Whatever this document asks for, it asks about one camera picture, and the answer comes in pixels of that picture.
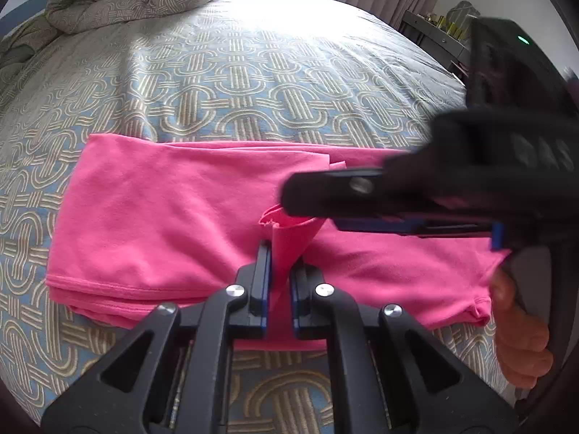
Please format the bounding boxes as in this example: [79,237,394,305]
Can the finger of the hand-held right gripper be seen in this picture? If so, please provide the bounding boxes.
[333,217,504,251]
[279,145,436,218]

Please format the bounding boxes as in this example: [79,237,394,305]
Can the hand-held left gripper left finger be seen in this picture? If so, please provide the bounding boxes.
[41,241,273,434]

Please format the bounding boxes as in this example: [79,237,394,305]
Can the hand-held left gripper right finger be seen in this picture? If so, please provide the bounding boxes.
[289,260,519,434]

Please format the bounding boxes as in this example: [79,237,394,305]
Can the pink pants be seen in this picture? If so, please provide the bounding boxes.
[45,133,510,353]

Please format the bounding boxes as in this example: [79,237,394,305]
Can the person's right hand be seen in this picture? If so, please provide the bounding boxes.
[490,267,555,390]

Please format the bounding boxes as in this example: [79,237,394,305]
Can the grey dresser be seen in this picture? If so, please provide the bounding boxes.
[400,9,473,78]

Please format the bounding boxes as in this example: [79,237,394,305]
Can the wavy grey mirror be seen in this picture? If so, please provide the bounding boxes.
[445,0,481,39]

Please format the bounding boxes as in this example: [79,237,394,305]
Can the bed with patterned sheet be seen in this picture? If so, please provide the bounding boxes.
[0,0,514,434]

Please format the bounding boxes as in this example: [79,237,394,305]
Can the crumpled grey blanket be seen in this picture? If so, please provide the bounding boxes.
[0,16,60,69]

